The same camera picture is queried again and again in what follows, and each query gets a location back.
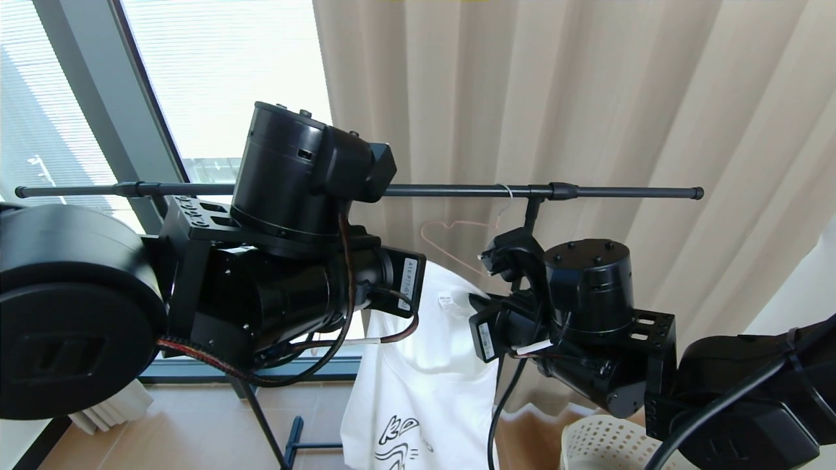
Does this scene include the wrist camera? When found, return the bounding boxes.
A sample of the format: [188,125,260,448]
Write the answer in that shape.
[479,228,548,298]
[346,127,397,204]

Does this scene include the pink clothes hanger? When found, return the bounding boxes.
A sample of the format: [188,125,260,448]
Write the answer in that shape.
[420,185,517,278]

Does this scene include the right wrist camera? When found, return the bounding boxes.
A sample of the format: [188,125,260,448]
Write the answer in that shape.
[479,228,548,298]

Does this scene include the black cable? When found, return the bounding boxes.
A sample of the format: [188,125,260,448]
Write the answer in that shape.
[643,330,814,470]
[487,356,531,470]

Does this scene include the white laundry basket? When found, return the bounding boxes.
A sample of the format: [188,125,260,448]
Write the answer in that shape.
[560,415,680,470]

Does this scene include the beige curtain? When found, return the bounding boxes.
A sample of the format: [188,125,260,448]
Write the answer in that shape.
[312,0,836,418]

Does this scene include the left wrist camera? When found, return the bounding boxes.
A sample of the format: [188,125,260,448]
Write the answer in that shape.
[346,127,397,204]

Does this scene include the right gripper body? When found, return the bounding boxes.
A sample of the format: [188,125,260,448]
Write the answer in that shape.
[469,294,649,418]

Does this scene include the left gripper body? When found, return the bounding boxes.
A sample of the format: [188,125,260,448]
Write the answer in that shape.
[193,245,426,368]

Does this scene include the white printed T-shirt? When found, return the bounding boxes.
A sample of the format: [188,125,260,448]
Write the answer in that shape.
[340,261,502,470]

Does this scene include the black clothes rack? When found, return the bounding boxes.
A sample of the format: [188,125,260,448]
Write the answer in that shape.
[14,181,705,470]

